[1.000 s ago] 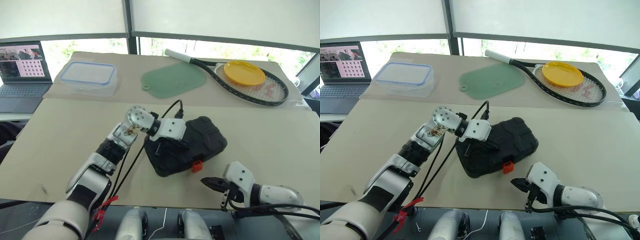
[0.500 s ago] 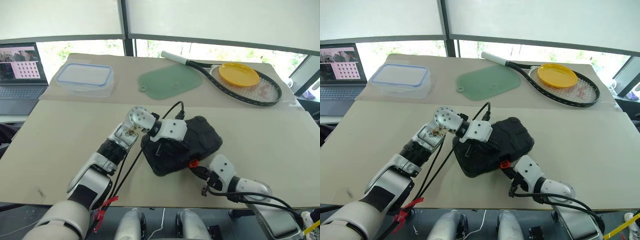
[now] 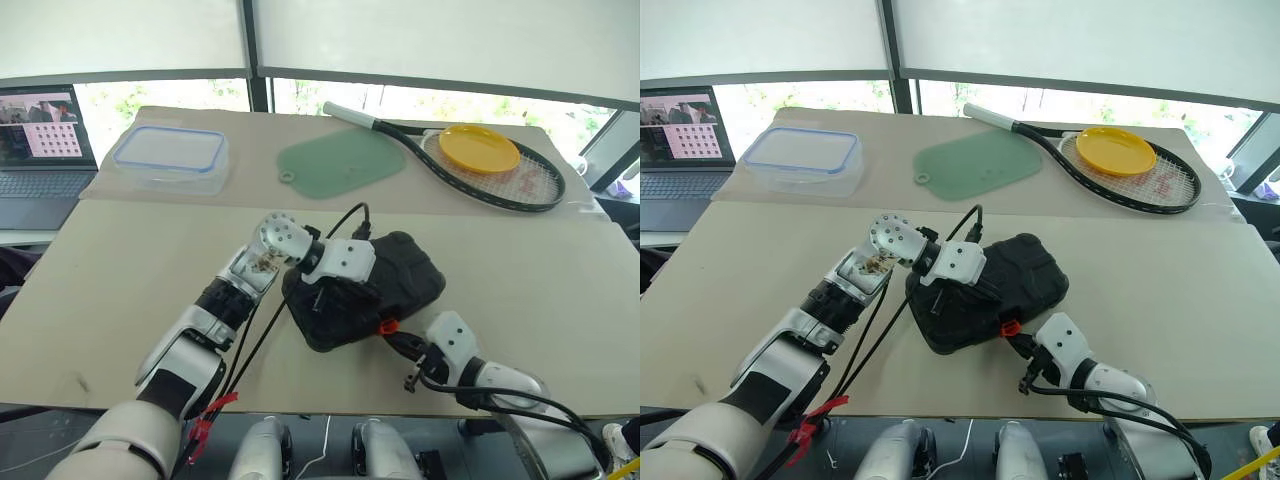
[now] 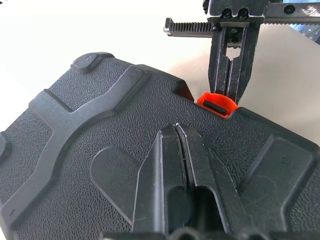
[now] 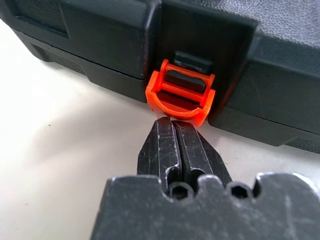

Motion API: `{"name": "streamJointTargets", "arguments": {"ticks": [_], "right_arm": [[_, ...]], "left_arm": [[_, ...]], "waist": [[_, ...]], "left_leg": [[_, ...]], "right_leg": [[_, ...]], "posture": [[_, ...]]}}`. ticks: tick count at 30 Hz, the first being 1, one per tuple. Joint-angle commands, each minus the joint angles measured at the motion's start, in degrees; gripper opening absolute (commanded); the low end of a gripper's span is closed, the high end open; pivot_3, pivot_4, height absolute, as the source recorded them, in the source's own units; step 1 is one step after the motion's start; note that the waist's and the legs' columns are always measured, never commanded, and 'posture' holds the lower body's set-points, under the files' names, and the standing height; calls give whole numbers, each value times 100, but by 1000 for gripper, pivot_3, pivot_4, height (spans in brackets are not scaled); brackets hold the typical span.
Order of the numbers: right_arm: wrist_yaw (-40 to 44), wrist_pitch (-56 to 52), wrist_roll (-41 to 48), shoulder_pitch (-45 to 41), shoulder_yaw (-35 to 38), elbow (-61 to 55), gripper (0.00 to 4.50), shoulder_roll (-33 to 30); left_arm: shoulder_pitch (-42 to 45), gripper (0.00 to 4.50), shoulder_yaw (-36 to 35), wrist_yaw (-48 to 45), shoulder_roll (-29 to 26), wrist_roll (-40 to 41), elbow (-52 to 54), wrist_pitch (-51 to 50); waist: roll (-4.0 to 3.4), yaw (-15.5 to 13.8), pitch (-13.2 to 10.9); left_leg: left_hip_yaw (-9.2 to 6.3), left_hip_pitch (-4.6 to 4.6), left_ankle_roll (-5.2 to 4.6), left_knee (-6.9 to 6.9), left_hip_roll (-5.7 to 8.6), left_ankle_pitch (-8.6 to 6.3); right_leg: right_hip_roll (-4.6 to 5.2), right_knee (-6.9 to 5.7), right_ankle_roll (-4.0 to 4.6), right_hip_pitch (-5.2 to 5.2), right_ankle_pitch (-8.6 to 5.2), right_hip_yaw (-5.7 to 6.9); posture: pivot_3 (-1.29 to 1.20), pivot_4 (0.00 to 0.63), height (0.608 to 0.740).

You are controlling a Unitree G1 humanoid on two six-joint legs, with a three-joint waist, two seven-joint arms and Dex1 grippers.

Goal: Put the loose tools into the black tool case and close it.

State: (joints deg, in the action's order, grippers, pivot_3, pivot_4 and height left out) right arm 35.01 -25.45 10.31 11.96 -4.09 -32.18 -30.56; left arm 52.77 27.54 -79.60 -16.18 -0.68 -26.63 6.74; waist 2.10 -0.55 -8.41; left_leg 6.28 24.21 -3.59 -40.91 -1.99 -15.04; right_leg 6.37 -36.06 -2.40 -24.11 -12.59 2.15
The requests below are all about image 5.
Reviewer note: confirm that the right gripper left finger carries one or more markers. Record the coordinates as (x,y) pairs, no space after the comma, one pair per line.
(162,155)

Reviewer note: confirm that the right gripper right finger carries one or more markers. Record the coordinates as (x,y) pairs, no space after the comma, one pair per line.
(200,155)

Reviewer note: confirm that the orange case latch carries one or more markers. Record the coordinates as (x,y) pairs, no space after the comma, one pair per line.
(155,97)

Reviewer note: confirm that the black plastic tool case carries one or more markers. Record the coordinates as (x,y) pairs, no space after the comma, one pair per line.
(75,37)

